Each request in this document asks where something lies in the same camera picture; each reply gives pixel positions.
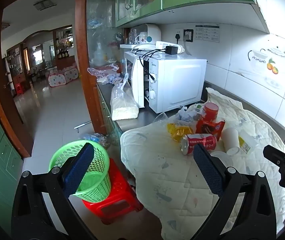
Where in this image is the ceiling light fixture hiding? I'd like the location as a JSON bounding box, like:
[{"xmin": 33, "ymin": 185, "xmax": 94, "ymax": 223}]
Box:
[{"xmin": 34, "ymin": 0, "xmax": 57, "ymax": 11}]

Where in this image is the yellow plastic wrapper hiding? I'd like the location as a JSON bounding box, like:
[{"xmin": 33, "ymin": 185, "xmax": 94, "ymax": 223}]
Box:
[{"xmin": 167, "ymin": 121, "xmax": 195, "ymax": 142}]

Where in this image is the white patterned mug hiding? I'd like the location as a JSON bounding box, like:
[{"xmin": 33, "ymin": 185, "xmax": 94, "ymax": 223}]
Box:
[{"xmin": 135, "ymin": 32, "xmax": 148, "ymax": 44}]

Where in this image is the green counter base cabinet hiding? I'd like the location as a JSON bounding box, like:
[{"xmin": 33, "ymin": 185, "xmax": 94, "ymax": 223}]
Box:
[{"xmin": 97, "ymin": 85, "xmax": 123, "ymax": 145}]

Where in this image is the white power strip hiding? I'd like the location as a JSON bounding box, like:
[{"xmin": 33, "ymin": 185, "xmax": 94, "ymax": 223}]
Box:
[{"xmin": 156, "ymin": 41, "xmax": 185, "ymax": 54}]

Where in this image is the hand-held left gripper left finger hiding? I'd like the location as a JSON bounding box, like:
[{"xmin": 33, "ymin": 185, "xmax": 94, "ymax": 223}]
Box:
[{"xmin": 11, "ymin": 142, "xmax": 94, "ymax": 240}]

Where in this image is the white paper cup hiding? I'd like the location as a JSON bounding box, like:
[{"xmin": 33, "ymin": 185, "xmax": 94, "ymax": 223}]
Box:
[{"xmin": 221, "ymin": 127, "xmax": 240, "ymax": 155}]

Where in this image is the dark wooden display shelf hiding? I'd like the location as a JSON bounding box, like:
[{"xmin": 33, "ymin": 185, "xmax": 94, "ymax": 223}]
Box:
[{"xmin": 6, "ymin": 44, "xmax": 24, "ymax": 90}]

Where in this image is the pink clear plastic bag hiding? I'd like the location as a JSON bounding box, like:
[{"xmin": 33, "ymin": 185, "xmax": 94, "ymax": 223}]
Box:
[{"xmin": 87, "ymin": 64, "xmax": 120, "ymax": 77}]

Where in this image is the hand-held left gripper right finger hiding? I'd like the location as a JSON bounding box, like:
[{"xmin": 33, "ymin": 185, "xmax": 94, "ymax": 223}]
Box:
[{"xmin": 193, "ymin": 144, "xmax": 277, "ymax": 240}]

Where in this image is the white quilted cloth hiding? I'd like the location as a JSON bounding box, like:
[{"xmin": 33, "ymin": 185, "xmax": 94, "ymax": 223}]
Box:
[{"xmin": 120, "ymin": 87, "xmax": 285, "ymax": 238}]

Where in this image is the brown wooden door frame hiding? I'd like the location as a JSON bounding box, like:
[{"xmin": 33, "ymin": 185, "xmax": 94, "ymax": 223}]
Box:
[{"xmin": 0, "ymin": 0, "xmax": 106, "ymax": 158}]

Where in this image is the crumpled white plastic bag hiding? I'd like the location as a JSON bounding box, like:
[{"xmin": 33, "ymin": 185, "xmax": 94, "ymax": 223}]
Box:
[{"xmin": 175, "ymin": 104, "xmax": 204, "ymax": 123}]

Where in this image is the pink polka dot play tent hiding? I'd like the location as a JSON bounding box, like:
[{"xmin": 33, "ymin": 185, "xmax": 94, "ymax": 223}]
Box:
[
  {"xmin": 64, "ymin": 66, "xmax": 79, "ymax": 83},
  {"xmin": 48, "ymin": 70, "xmax": 66, "ymax": 87}
]

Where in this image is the red snack packet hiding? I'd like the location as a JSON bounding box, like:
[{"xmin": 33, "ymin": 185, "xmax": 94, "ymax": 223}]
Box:
[{"xmin": 196, "ymin": 119, "xmax": 226, "ymax": 142}]

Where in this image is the wooden display cabinet with bottles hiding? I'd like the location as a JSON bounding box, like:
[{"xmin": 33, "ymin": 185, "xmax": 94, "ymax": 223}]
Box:
[{"xmin": 52, "ymin": 25, "xmax": 76, "ymax": 68}]

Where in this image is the white instruction sticker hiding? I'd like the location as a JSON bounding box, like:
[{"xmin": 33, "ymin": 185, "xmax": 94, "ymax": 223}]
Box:
[{"xmin": 195, "ymin": 24, "xmax": 220, "ymax": 42}]

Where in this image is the white microwave oven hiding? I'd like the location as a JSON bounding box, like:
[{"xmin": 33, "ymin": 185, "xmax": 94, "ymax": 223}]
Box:
[{"xmin": 124, "ymin": 51, "xmax": 207, "ymax": 114}]

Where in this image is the blue and white plastic bag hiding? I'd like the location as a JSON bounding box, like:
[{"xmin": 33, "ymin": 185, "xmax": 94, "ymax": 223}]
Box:
[{"xmin": 97, "ymin": 74, "xmax": 121, "ymax": 85}]

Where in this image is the black charger cable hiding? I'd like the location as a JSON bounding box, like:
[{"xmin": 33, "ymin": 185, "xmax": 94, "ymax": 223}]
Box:
[{"xmin": 132, "ymin": 49, "xmax": 168, "ymax": 83}]

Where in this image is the green plastic mesh basket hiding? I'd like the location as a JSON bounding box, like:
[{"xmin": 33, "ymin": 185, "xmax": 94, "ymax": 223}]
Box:
[{"xmin": 49, "ymin": 140, "xmax": 112, "ymax": 203}]

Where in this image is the clear blue plastic bag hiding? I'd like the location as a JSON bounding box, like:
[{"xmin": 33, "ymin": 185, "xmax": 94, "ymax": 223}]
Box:
[{"xmin": 84, "ymin": 133, "xmax": 111, "ymax": 150}]

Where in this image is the clear bag of rice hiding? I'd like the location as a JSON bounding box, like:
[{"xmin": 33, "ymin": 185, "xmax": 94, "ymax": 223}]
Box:
[{"xmin": 110, "ymin": 73, "xmax": 139, "ymax": 121}]

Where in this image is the red paper cup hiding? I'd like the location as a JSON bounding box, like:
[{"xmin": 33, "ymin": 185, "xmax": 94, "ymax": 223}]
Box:
[{"xmin": 202, "ymin": 102, "xmax": 219, "ymax": 122}]

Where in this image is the metal rod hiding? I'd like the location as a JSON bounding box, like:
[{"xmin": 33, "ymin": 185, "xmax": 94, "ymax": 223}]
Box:
[{"xmin": 74, "ymin": 121, "xmax": 92, "ymax": 130}]

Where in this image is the red drink can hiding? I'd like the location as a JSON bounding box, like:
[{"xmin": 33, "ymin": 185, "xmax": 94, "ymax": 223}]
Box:
[{"xmin": 180, "ymin": 134, "xmax": 217, "ymax": 155}]

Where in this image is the green wall cabinet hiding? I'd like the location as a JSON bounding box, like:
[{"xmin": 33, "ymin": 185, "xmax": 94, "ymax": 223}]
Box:
[{"xmin": 107, "ymin": 0, "xmax": 256, "ymax": 28}]

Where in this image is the clear plastic cup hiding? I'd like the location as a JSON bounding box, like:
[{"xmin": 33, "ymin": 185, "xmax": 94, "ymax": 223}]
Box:
[{"xmin": 210, "ymin": 151, "xmax": 233, "ymax": 168}]

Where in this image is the clear packet with yellow label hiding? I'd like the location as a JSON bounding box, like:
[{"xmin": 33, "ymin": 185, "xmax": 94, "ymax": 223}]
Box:
[{"xmin": 238, "ymin": 130, "xmax": 259, "ymax": 154}]

